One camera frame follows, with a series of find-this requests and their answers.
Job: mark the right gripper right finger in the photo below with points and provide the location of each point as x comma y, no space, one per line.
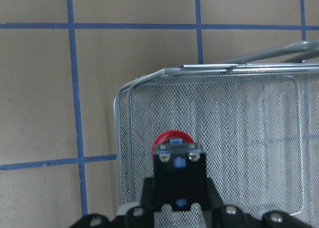
212,199

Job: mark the red emergency stop button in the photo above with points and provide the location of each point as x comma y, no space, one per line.
179,172

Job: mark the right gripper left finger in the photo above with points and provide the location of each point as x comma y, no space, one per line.
148,194

